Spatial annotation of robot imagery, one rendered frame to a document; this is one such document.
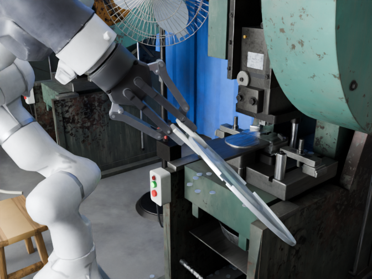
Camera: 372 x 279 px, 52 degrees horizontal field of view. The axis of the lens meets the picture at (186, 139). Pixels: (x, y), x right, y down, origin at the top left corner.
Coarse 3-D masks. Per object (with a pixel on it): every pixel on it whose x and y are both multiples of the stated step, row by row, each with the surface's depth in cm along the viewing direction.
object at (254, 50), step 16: (256, 32) 126; (256, 48) 128; (240, 64) 135; (256, 64) 129; (240, 80) 134; (256, 80) 131; (240, 96) 133; (256, 96) 129; (272, 96) 129; (256, 112) 131; (272, 112) 131
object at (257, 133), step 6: (246, 132) 146; (252, 132) 146; (258, 132) 146; (264, 132) 146; (270, 132) 148; (264, 138) 140; (270, 138) 140; (276, 138) 140; (270, 144) 138; (276, 144) 138; (282, 144) 141; (264, 150) 141; (270, 150) 138; (276, 150) 139
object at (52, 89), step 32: (96, 0) 231; (32, 96) 284; (64, 96) 250; (96, 96) 264; (64, 128) 257; (96, 128) 272; (128, 128) 287; (96, 160) 279; (128, 160) 295; (160, 160) 306
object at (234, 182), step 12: (192, 144) 65; (204, 156) 62; (216, 156) 86; (216, 168) 60; (228, 168) 78; (228, 180) 65; (240, 180) 78; (240, 192) 66; (252, 204) 67; (264, 204) 84; (264, 216) 66; (276, 216) 81; (276, 228) 68; (288, 240) 63
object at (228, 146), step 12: (240, 132) 146; (216, 144) 135; (228, 144) 135; (240, 144) 133; (252, 144) 133; (264, 144) 135; (228, 156) 125; (240, 156) 133; (252, 156) 136; (240, 168) 134
